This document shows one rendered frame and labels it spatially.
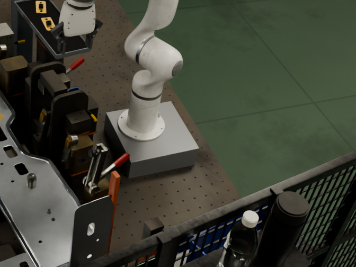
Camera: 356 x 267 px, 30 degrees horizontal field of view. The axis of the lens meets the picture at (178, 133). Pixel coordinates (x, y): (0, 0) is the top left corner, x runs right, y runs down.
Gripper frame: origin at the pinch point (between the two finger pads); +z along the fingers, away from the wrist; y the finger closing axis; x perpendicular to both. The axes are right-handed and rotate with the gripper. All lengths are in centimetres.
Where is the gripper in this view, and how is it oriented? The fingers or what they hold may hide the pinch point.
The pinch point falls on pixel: (75, 46)
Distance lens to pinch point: 203.1
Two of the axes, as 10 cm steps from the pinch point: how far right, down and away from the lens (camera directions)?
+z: -1.8, 7.6, 6.2
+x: 5.6, 6.0, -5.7
